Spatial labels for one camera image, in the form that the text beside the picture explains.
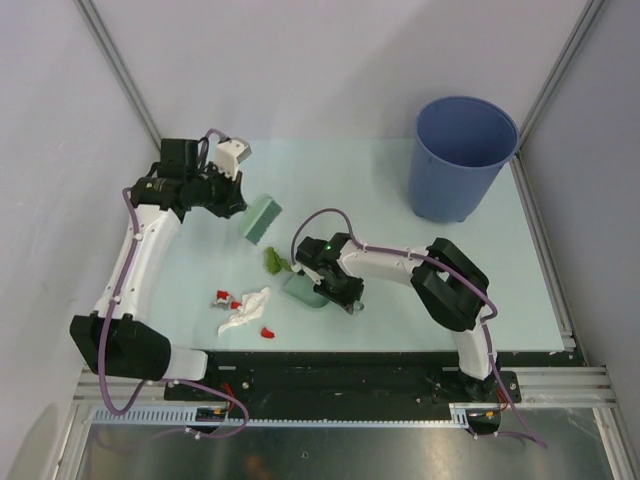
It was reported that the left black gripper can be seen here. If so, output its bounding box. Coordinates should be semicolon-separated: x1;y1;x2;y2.
186;161;245;219

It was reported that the green plastic dustpan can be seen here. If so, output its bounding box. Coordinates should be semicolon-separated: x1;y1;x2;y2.
283;274;366;316

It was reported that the green paper scrap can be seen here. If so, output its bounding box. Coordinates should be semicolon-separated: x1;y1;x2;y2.
264;246;291;275

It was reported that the small green hand brush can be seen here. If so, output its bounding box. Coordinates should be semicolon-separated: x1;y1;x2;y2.
238;195;282;245

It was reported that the white paper scrap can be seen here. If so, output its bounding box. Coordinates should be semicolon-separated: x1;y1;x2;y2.
217;287;271;336

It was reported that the small red scrap bottom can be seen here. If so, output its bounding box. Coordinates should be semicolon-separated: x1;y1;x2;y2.
260;327;275;339

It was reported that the red grey paper scrap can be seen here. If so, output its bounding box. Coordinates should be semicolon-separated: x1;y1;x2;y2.
210;290;242;310

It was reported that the blue plastic waste bin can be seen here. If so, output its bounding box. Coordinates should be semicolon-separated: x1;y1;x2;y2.
408;96;520;224

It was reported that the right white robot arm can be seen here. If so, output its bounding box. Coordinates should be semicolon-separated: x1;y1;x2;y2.
293;233;498;401

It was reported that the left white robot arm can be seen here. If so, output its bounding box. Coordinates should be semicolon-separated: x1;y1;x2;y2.
70;137;251;400

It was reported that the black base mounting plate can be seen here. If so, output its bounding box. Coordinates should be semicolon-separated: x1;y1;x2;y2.
162;349;586;421

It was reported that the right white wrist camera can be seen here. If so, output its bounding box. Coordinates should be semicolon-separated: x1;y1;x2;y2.
292;263;323;284

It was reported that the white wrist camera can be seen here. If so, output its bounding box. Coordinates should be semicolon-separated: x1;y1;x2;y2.
213;137;252;181
292;263;323;284

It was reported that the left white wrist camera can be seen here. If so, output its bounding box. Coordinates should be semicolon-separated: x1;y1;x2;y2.
213;137;252;181

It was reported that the left aluminium frame post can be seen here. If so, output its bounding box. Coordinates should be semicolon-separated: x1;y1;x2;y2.
72;0;161;151

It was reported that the aluminium frame post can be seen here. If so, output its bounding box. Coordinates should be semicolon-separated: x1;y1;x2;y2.
72;0;161;151
513;0;608;149

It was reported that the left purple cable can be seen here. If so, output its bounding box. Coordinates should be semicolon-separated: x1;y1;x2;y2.
94;128;251;446

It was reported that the grey slotted cable duct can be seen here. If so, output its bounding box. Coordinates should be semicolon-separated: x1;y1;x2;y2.
90;406;481;429

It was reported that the right aluminium frame post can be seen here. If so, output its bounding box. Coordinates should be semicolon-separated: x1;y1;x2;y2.
513;0;608;149

